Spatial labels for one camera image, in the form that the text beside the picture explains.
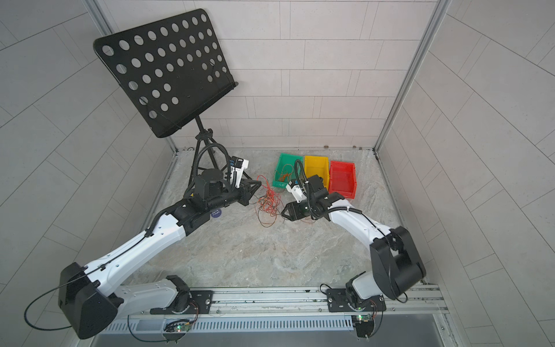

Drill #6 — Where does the green plastic bin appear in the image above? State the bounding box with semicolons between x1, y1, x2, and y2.
272;153;304;189

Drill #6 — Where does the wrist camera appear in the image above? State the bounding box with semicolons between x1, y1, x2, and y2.
229;156;249;189
286;181;306;203

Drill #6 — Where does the purple round token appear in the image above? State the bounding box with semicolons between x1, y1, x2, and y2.
210;209;222;218

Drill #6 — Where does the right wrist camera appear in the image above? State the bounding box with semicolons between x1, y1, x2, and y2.
286;181;306;203

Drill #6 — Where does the yellow plastic bin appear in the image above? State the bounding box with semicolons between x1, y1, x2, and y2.
304;156;330;189

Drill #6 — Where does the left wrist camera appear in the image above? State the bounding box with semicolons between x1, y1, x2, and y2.
229;156;249;189

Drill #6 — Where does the red cable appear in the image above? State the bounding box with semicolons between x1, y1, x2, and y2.
255;175;285;218

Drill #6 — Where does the aluminium mounting rail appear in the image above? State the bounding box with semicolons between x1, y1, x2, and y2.
110;280;448;320

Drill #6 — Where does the green circuit board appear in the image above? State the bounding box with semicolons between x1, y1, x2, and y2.
352;315;375;339
164;319;194;333

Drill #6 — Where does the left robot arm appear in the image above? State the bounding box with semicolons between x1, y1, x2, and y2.
58;143;262;340

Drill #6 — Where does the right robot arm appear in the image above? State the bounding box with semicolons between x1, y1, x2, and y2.
281;160;426;311

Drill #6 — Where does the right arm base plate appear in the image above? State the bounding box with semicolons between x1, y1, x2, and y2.
323;289;387;314

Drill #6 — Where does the left green circuit board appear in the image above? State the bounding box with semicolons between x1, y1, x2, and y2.
164;319;194;333

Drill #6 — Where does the right green circuit board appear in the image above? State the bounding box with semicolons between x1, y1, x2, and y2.
352;315;375;339

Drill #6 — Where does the black perforated music stand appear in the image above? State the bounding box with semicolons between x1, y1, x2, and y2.
92;8;253;192

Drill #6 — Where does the red plastic bin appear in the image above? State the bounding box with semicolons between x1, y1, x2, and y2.
329;160;357;199

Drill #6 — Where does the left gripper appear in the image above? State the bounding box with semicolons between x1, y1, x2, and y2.
205;178;262;213

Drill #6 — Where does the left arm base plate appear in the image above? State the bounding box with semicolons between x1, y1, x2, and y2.
150;290;214;315

